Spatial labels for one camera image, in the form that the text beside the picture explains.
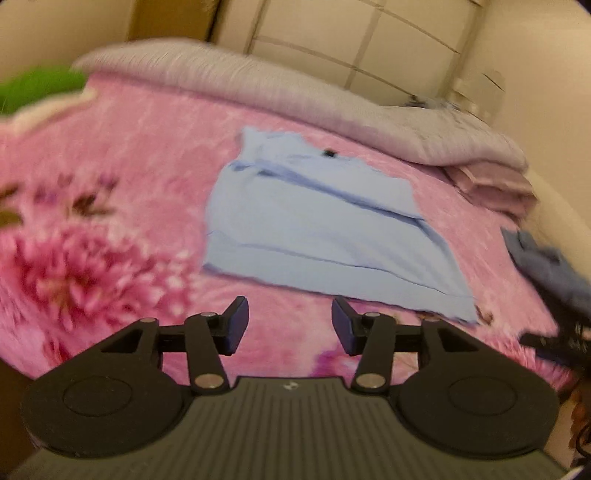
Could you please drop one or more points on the white wardrobe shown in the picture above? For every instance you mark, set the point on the white wardrobe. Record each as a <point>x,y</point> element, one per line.
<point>369,41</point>

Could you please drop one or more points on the blue denim jeans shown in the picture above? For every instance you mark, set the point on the blue denim jeans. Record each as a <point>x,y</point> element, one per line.
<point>549,272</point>

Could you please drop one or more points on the cream headboard cushion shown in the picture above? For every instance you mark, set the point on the cream headboard cushion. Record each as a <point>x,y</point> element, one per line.
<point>563,217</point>

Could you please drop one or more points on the light blue sweatshirt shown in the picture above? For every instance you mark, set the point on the light blue sweatshirt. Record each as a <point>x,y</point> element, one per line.
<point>323,221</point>

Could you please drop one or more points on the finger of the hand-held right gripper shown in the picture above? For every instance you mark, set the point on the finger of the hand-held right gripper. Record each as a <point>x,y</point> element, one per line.
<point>538,346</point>

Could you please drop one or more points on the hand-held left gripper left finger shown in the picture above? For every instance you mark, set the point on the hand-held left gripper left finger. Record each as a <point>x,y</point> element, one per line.
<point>235,325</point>

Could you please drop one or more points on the pink floral blanket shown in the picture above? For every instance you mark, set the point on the pink floral blanket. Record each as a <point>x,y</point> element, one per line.
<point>138,184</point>

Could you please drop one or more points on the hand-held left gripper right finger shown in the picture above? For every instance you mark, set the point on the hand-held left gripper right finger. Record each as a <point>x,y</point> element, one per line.
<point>344,325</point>

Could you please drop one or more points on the green cloth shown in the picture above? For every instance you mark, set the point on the green cloth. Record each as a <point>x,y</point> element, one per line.
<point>37,85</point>

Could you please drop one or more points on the white pink cloth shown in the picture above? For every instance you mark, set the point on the white pink cloth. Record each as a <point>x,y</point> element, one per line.
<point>51,108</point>

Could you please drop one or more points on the mauve pillow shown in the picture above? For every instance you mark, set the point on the mauve pillow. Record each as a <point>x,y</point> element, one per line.
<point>498,189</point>

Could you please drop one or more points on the grey striped quilt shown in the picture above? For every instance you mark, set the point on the grey striped quilt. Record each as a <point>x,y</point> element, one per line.
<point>277,87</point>

